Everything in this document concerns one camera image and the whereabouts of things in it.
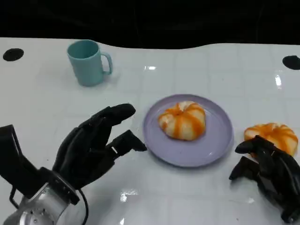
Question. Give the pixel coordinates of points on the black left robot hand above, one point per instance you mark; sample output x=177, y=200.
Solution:
x=86, y=152

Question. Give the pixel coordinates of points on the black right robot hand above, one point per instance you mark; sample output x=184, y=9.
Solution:
x=276, y=174

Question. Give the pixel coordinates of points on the orange white toy bread roll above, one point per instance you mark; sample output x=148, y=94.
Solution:
x=182, y=122
x=279, y=134

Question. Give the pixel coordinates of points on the pale green mug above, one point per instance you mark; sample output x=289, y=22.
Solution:
x=86, y=68

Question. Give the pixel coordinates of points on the lilac plate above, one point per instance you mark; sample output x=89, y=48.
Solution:
x=187, y=154

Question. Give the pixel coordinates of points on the black table grommet hole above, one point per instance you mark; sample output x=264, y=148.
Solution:
x=13, y=54
x=292, y=62

